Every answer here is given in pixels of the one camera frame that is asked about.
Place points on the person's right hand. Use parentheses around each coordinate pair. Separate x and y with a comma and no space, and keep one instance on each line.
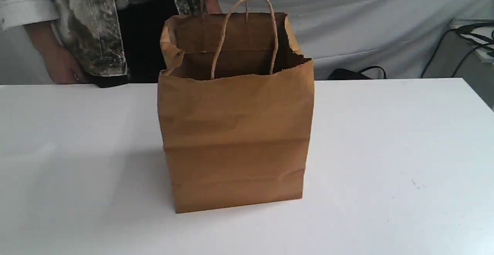
(62,67)

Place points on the brown paper bag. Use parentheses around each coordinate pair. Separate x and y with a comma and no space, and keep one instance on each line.
(235,107)

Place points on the person's right forearm white sleeve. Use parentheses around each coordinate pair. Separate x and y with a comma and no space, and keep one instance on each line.
(36,16)

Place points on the person's torso patterned jacket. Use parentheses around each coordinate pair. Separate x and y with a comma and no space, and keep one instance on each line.
(116,42)

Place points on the white backdrop cloth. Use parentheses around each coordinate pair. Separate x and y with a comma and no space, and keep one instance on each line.
(332,32)

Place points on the grey equipment box right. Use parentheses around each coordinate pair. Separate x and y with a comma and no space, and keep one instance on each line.
(465,51)

